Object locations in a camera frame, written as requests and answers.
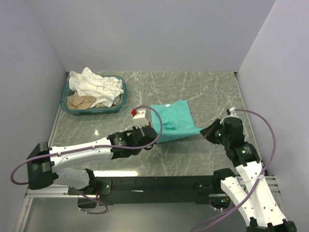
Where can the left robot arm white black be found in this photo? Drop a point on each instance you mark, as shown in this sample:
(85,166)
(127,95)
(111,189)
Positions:
(53,165)

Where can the aluminium frame rail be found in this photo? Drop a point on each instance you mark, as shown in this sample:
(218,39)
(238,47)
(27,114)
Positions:
(87,203)

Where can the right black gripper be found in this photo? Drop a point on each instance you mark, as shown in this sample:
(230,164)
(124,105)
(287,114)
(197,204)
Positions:
(207,132)

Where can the teal t shirt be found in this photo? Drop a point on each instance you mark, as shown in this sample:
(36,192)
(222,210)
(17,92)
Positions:
(177,121)

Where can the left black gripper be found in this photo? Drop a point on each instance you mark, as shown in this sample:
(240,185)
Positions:
(134,128)

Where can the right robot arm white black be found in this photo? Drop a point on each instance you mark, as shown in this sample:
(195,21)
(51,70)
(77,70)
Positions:
(256,203)

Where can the white t shirt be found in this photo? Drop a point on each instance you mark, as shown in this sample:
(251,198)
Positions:
(107,90)

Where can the beige t shirt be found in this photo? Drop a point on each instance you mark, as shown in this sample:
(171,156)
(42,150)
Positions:
(76,102)

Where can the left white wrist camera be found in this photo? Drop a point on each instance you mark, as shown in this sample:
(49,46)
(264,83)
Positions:
(140,117)

